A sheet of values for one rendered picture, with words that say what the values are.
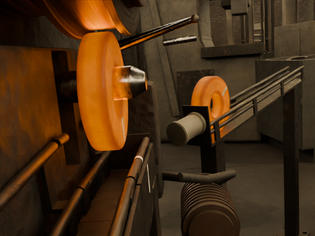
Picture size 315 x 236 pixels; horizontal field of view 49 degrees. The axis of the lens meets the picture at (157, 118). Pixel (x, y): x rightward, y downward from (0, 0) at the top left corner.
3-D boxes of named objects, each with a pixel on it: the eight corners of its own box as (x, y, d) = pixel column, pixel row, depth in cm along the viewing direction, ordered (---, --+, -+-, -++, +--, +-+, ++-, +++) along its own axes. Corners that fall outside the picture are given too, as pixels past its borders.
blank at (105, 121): (66, 42, 36) (97, 40, 36) (97, 28, 51) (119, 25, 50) (89, 172, 41) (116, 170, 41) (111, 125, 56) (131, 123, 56)
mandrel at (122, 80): (16, 109, 45) (10, 76, 44) (30, 104, 49) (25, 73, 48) (146, 100, 44) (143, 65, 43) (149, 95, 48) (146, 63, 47)
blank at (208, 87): (205, 145, 94) (215, 146, 92) (183, 105, 85) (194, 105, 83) (225, 105, 102) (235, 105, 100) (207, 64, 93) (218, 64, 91)
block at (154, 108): (111, 203, 70) (97, 87, 66) (117, 188, 78) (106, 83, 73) (163, 201, 69) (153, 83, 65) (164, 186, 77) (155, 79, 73)
